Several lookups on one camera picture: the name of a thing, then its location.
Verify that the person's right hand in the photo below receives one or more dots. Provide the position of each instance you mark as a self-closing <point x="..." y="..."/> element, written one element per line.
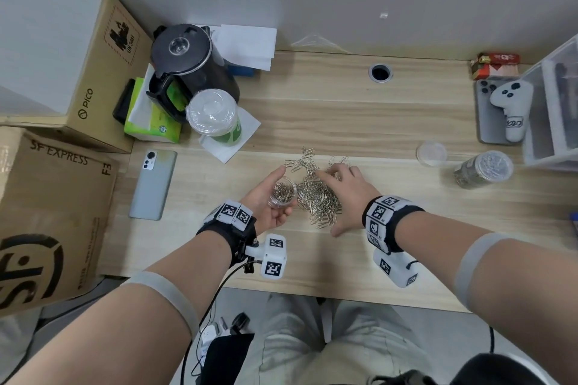
<point x="356" y="195"/>

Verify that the person's right thumb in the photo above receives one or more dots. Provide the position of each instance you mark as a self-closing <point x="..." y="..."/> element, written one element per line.
<point x="344" y="224"/>

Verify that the lidded plastic cup green label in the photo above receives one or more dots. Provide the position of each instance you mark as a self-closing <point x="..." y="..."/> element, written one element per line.
<point x="212" y="114"/>

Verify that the pile of metal paper clips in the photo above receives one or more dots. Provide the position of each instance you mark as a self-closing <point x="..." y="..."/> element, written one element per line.
<point x="316" y="199"/>

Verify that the black chair part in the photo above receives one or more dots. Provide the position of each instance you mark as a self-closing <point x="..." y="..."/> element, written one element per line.
<point x="496" y="371"/>

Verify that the small clear plastic jar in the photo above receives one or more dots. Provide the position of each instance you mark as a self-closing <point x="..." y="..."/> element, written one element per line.
<point x="282" y="193"/>

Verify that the person's light grey trousers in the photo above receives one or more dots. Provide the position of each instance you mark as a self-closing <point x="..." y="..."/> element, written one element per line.
<point x="352" y="339"/>

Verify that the grey smartphone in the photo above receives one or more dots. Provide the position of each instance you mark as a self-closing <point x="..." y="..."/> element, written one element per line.
<point x="152" y="186"/>

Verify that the clear plastic drawer organiser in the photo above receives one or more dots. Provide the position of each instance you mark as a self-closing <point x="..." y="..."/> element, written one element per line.
<point x="553" y="105"/>

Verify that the green tissue pack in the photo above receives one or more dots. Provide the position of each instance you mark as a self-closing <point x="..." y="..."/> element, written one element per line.
<point x="151" y="125"/>

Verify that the white paper sheet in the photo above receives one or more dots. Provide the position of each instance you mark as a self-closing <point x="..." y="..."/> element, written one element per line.
<point x="248" y="44"/>

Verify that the black marker wrist band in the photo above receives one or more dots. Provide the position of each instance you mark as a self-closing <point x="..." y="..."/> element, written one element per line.
<point x="228" y="226"/>

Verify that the large brown cardboard box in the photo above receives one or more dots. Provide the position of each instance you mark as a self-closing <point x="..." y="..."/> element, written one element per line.
<point x="49" y="217"/>

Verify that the clear plastic wrap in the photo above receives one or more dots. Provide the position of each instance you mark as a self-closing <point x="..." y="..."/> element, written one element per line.
<point x="318" y="44"/>

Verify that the black bag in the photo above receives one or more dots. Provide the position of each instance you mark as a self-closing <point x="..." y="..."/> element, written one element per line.
<point x="223" y="360"/>

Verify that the white handheld controller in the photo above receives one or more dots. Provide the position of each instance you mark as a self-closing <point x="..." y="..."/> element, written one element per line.
<point x="512" y="102"/>

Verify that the white power adapter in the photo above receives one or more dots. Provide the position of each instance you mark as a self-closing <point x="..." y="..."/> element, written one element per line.
<point x="210" y="335"/>

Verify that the person's left forearm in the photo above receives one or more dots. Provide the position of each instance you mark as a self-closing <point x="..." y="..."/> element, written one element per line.
<point x="149" y="308"/>

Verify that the person's left hand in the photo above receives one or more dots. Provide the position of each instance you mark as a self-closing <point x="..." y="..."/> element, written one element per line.
<point x="262" y="217"/>

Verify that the white paper napkin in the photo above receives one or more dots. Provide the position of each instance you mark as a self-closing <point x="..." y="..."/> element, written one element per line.
<point x="246" y="127"/>

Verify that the white marker wrist band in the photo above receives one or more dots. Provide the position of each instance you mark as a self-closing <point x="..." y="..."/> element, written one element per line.
<point x="381" y="220"/>

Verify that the small brown cardboard box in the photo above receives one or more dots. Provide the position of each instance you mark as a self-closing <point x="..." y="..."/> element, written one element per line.
<point x="104" y="82"/>

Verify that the person's left thumb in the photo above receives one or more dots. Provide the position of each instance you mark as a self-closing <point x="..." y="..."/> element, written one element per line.
<point x="285" y="214"/>

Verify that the clear jar full of clips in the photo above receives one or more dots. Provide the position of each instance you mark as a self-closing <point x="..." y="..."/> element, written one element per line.
<point x="485" y="169"/>

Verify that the silver smartphone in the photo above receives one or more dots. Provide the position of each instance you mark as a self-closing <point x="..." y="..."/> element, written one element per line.
<point x="487" y="121"/>

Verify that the red cigarette pack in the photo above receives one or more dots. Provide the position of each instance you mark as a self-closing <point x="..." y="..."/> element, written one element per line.
<point x="494" y="65"/>

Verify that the black electric kettle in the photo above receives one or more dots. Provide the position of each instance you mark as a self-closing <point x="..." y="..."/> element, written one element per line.
<point x="185" y="60"/>

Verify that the blue box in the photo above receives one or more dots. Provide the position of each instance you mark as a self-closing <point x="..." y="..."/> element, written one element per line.
<point x="244" y="69"/>

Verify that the person's right forearm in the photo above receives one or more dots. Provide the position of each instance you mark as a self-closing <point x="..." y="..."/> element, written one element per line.
<point x="474" y="272"/>

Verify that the clear round jar lid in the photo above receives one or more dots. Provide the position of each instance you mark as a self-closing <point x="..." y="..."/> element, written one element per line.
<point x="431" y="153"/>

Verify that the blue object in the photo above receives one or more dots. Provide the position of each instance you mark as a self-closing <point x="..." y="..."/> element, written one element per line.
<point x="575" y="223"/>

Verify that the white marker wrist camera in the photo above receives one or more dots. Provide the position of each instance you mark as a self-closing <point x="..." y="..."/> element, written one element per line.
<point x="395" y="268"/>
<point x="273" y="258"/>

